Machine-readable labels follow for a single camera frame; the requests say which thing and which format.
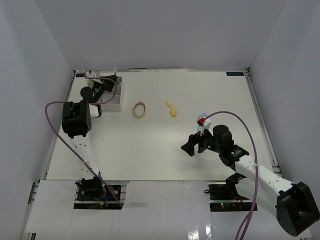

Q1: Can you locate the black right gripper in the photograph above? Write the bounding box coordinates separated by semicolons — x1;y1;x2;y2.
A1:
181;125;223;157

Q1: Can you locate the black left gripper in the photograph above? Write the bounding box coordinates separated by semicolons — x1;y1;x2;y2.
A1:
92;75;117;103

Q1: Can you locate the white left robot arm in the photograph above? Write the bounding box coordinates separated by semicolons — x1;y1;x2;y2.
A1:
61;71;122;200

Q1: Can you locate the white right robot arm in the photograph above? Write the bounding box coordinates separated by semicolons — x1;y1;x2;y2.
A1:
181;125;320;237

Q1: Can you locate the white right organizer box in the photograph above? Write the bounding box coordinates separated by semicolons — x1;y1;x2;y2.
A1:
101;74;124;112

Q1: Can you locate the light blue highlighter cap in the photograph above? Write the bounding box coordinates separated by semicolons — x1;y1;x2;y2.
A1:
198;112;207;119

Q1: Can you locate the yellow highlighter cap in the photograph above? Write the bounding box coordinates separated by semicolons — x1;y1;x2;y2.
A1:
170;109;177;118

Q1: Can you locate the yellow highlighter body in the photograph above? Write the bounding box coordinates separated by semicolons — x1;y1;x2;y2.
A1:
166;101;178;114

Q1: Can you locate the yellow masking tape roll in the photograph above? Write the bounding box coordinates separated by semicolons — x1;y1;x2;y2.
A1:
132;101;147;119

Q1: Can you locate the white front cover panel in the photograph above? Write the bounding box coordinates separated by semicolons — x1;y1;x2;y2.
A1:
21;180;315;240

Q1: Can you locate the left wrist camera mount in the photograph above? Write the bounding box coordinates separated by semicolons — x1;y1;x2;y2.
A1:
83;70;97;86

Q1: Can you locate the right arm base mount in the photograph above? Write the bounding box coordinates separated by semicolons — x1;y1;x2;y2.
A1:
204;173;252;213

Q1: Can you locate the aluminium table edge rail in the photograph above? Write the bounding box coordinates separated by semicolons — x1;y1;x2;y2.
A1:
244;67;283;177

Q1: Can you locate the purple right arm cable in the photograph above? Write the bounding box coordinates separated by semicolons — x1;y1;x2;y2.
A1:
204;111;258;240

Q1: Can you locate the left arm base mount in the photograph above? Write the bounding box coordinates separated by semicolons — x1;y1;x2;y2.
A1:
73;177;123;210

